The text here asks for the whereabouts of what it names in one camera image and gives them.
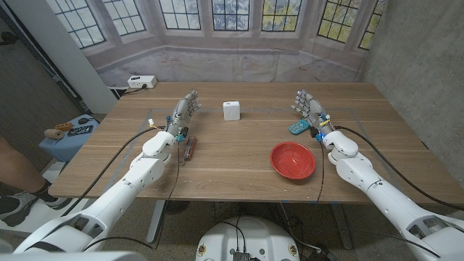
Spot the white floor platform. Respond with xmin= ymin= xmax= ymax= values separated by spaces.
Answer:
xmin=0 ymin=161 xmax=99 ymax=233

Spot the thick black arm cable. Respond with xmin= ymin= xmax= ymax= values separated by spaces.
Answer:
xmin=333 ymin=125 xmax=464 ymax=212
xmin=60 ymin=125 xmax=167 ymax=218

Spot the person's bare leg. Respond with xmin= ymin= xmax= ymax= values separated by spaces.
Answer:
xmin=0 ymin=134 xmax=47 ymax=194

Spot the white power strip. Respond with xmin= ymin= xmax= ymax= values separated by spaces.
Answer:
xmin=127 ymin=75 xmax=158 ymax=89

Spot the white cube charger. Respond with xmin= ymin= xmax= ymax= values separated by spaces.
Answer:
xmin=223 ymin=101 xmax=241 ymax=122

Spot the grey black sneaker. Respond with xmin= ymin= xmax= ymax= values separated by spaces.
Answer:
xmin=36 ymin=183 xmax=72 ymax=210
xmin=0 ymin=191 xmax=39 ymax=228

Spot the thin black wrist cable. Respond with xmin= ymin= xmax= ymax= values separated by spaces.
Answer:
xmin=82 ymin=139 xmax=182 ymax=252
xmin=316 ymin=139 xmax=326 ymax=204

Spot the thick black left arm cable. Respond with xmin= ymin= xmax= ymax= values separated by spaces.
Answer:
xmin=60 ymin=125 xmax=167 ymax=218

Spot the red bowl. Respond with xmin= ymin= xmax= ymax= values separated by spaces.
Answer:
xmin=269 ymin=141 xmax=317 ymax=181

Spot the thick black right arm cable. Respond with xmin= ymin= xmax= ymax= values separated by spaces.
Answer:
xmin=333 ymin=125 xmax=464 ymax=212

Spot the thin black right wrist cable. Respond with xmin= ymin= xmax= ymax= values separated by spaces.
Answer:
xmin=316 ymin=139 xmax=326 ymax=204

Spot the black round floor fan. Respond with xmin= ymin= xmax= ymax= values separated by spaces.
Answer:
xmin=165 ymin=200 xmax=191 ymax=215

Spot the black remote control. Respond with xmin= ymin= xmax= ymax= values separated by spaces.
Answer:
xmin=67 ymin=125 xmax=94 ymax=137

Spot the brown twine roll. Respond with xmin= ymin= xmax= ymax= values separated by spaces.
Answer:
xmin=43 ymin=128 xmax=65 ymax=141

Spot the thin black left wrist cable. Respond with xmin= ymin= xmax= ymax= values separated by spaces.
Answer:
xmin=82 ymin=139 xmax=182 ymax=252

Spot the teal mobile phone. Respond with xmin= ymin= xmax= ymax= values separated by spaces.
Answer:
xmin=288 ymin=118 xmax=311 ymax=136

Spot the red-brown folding multitool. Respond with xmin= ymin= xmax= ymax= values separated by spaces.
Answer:
xmin=183 ymin=136 xmax=198 ymax=162

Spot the white cable under table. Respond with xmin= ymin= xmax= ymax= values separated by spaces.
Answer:
xmin=278 ymin=202 xmax=323 ymax=254

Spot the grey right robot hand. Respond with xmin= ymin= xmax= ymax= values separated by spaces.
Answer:
xmin=291 ymin=89 xmax=334 ymax=142

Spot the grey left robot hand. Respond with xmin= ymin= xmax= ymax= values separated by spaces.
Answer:
xmin=165 ymin=90 xmax=203 ymax=142

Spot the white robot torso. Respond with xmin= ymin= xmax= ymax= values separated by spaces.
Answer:
xmin=195 ymin=216 xmax=301 ymax=261

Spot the blue stool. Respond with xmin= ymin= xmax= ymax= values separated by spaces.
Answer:
xmin=38 ymin=114 xmax=101 ymax=163

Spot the printed window backdrop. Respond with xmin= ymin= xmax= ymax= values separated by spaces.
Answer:
xmin=45 ymin=0 xmax=389 ymax=88

